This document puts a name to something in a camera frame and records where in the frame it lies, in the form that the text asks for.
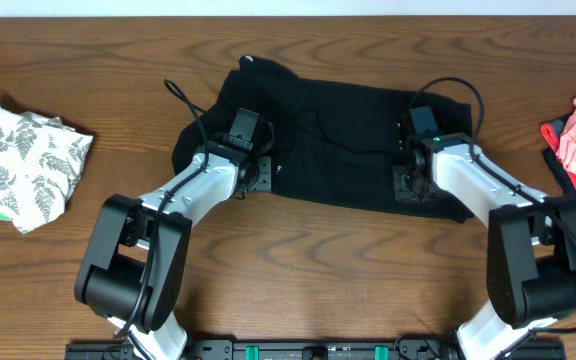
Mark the white fern-print fabric bag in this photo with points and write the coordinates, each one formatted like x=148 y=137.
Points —
x=41 y=163

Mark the black t-shirt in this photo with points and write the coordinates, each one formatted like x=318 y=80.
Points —
x=335 y=143

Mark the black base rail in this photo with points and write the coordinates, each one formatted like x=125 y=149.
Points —
x=404 y=348

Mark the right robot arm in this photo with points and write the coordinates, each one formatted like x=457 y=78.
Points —
x=531 y=253

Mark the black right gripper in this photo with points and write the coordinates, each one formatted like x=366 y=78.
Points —
x=401 y=191

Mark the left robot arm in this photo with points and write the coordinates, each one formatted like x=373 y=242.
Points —
x=133 y=267

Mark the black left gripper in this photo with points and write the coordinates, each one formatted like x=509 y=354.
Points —
x=265 y=180

